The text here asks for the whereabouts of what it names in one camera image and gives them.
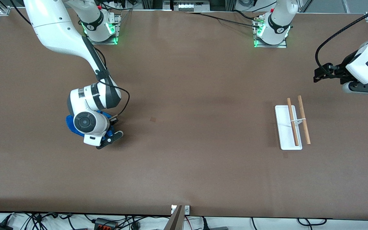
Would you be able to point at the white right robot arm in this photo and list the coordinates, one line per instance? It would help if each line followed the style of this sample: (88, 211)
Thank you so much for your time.
(56, 32)

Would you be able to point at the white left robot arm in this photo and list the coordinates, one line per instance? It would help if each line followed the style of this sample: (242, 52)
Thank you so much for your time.
(276, 25)

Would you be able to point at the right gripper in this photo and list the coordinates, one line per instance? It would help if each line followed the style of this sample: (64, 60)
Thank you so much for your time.
(113, 120)

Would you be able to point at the connector block with orange levers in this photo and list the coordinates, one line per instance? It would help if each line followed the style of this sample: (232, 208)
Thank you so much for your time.
(105, 224)

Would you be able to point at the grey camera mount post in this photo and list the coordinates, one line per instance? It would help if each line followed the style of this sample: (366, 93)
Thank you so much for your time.
(175, 220)

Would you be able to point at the grey power strip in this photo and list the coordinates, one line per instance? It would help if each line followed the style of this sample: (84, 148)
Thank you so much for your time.
(190, 6)

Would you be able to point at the black plug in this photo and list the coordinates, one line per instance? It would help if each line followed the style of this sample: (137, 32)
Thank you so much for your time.
(205, 224)

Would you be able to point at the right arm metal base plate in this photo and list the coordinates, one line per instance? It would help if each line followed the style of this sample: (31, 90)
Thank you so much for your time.
(117, 22)

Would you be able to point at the blue microfibre towel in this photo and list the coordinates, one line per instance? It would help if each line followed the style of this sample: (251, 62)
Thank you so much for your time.
(70, 126)

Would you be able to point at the white rack with wooden rods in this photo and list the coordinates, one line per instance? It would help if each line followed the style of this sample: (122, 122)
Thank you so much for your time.
(286, 134)

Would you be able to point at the white metal edge bracket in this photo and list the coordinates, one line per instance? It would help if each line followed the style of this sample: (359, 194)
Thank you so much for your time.
(187, 210)

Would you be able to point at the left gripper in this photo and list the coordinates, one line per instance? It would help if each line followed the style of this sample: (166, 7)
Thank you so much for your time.
(344, 69)

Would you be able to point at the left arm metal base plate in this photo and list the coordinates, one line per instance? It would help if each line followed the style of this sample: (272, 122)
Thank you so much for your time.
(283, 45)

